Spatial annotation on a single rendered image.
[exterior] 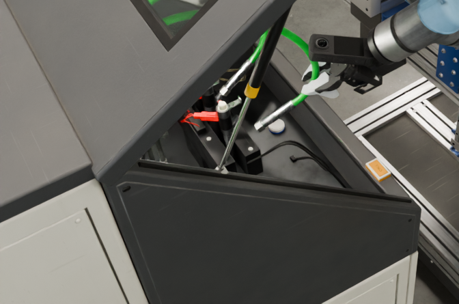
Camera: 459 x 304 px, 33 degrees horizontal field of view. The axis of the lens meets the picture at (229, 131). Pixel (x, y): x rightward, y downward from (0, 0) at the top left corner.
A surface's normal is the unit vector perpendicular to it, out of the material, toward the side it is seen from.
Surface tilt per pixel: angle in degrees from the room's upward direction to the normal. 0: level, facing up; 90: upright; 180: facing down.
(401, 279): 90
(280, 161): 0
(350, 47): 16
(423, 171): 0
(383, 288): 90
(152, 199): 90
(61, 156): 0
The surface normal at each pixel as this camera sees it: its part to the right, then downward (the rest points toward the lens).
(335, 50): 0.07, -0.50
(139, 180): 0.46, 0.62
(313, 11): -0.12, -0.66
